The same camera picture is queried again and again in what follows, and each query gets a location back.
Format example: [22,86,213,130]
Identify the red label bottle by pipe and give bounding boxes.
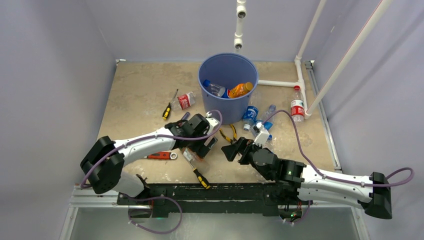
[290,85,305,123]

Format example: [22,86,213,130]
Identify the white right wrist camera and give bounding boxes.
[253,122,270,146]

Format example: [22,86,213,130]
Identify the orange juice bottle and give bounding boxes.
[227,82,254,99]

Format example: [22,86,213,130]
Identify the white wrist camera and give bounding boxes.
[253,122,270,146]
[205,111,221,135]

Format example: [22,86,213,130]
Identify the Pepsi bottle blue label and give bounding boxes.
[202,79,229,99]

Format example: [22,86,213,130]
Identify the overhead white camera mount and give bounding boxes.
[233,0,247,53]

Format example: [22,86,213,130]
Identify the blue plastic bin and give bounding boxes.
[198,52,259,125]

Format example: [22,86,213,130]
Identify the aluminium frame rail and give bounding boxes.
[59,186,157,240]

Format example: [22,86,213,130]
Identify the clear bottle white cap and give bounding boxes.
[242,92,261,131]

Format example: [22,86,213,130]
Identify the black yellow screwdriver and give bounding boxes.
[162,88,179,120]
[188,161,211,190]

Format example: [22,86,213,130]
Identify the white pipe frame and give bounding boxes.
[256,0,395,120]

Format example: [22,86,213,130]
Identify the red handled adjustable wrench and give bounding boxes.
[144,151,178,161]

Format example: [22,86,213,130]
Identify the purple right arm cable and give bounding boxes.
[261,109,416,227]

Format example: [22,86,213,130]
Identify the orange tea bottle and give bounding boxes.
[182,148,210,174]

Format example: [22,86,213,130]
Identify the blue red screwdriver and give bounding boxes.
[181,111,191,121]

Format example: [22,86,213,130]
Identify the yellow handled pliers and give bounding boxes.
[219,123,239,145]

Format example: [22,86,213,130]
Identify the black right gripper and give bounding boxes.
[222,136,265,168]

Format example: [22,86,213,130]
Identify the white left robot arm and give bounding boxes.
[80,111,222,205]

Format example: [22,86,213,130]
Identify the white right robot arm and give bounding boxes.
[221,137,393,220]

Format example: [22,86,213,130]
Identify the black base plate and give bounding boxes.
[117,183,308,218]

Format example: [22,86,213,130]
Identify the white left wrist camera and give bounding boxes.
[205,111,221,135]

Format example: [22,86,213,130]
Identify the clear bottle red label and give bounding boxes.
[177,91,196,110]

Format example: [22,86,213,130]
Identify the crushed blue label bottle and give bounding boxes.
[250,104,276,137]

